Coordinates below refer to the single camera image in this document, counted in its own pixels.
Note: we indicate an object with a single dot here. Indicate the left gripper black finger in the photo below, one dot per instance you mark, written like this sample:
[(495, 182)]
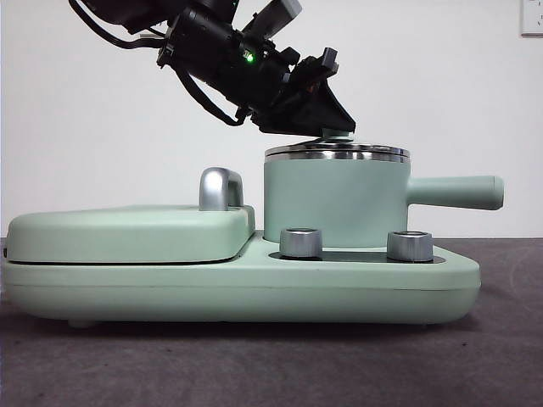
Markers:
[(316, 116)]

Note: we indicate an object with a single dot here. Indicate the glass lid with green knob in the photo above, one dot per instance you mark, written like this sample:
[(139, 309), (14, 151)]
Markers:
[(337, 149)]

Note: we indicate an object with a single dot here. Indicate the silver control knob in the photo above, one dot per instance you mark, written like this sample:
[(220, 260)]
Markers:
[(410, 246), (301, 243)]

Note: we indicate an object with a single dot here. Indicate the mint green breakfast machine base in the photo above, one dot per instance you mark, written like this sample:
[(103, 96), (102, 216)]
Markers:
[(382, 288)]

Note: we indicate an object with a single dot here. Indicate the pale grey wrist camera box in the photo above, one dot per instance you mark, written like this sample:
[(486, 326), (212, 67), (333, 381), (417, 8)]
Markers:
[(278, 12)]

